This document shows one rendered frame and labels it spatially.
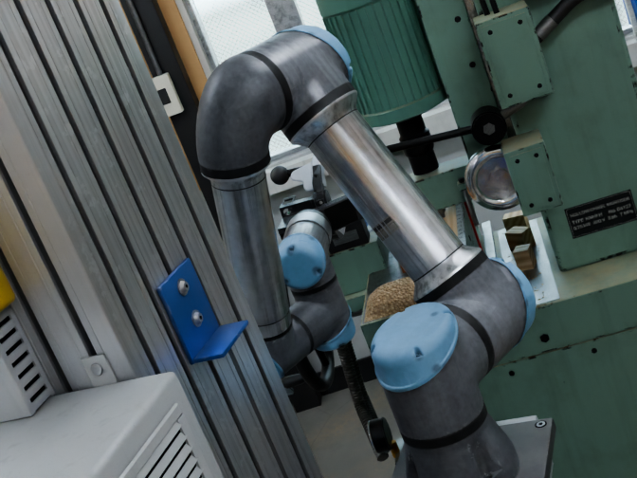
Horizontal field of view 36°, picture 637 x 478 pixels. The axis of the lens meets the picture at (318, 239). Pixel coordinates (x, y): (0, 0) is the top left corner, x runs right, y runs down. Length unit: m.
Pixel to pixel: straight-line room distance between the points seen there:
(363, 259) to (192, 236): 0.86
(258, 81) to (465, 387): 0.47
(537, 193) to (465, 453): 0.59
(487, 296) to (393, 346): 0.16
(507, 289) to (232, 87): 0.45
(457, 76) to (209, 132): 0.64
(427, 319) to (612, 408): 0.70
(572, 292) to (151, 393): 1.06
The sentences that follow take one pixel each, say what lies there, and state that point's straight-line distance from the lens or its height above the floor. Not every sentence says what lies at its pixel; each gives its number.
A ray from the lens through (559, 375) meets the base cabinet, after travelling 1.85.
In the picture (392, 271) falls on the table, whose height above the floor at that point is 0.90.
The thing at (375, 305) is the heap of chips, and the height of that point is 0.92.
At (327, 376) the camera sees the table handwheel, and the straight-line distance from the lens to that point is 2.07.
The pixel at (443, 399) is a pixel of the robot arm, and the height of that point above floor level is 0.97.
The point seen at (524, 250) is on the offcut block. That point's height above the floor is 0.84.
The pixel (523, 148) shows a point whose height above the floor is 1.08.
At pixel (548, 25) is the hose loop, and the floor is 1.25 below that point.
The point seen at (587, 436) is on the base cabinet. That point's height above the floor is 0.52.
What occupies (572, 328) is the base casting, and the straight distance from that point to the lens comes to 1.81.
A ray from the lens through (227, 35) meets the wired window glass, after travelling 3.32.
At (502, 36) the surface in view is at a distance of 1.67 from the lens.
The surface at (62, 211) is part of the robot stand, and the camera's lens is 0.90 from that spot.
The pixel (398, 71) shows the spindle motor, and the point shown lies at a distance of 1.79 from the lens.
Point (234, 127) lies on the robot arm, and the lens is 1.27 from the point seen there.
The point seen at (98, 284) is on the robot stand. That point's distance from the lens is 0.92.
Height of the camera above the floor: 1.55
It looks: 17 degrees down
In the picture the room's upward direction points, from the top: 22 degrees counter-clockwise
